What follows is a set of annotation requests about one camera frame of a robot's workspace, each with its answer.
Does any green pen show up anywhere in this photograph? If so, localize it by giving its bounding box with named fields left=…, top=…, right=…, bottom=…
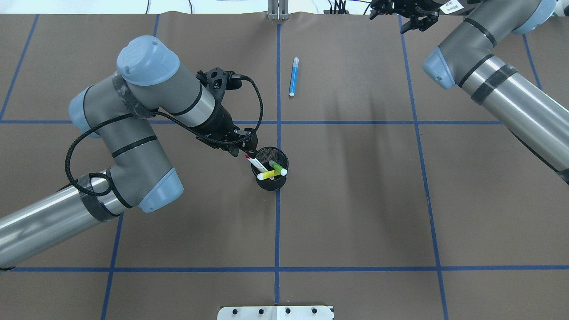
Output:
left=269, top=160, right=287, bottom=176

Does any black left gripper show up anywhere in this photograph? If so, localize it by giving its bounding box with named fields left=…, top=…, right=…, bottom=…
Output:
left=196, top=104, right=258, bottom=157

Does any blue pen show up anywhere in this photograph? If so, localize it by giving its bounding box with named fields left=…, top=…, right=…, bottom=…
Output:
left=289, top=57, right=300, bottom=97

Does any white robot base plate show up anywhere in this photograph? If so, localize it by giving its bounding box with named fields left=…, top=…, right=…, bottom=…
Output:
left=217, top=305, right=335, bottom=320

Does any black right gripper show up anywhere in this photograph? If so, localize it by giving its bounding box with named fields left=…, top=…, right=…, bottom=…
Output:
left=370, top=0, right=445, bottom=34

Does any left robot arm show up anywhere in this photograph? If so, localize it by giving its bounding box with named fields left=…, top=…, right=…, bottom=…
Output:
left=0, top=35, right=261, bottom=272

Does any black mesh pen cup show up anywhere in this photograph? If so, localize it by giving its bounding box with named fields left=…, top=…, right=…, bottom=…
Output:
left=249, top=146, right=290, bottom=191

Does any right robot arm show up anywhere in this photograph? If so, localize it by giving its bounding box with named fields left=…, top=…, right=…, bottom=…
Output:
left=422, top=0, right=569, bottom=182

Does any yellow pen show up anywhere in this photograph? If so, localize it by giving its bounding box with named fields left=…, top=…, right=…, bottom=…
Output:
left=256, top=170, right=278, bottom=180

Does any red capped white pen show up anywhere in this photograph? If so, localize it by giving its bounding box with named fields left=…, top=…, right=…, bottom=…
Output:
left=244, top=153, right=269, bottom=173

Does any brown table mat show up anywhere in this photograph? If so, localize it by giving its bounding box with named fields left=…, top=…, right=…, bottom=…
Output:
left=1, top=12, right=568, bottom=320

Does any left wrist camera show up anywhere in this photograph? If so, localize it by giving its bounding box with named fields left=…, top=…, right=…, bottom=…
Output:
left=196, top=68, right=242, bottom=103

